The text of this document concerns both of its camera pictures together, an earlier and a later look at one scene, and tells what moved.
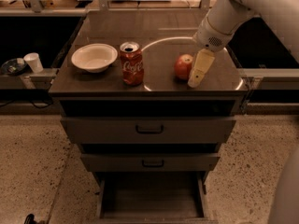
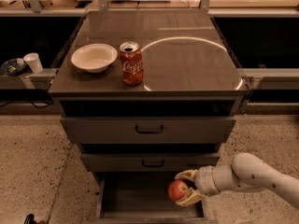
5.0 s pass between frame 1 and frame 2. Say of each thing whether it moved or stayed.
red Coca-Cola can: stayed
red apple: moved
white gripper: moved
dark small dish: stayed
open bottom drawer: stayed
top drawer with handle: stayed
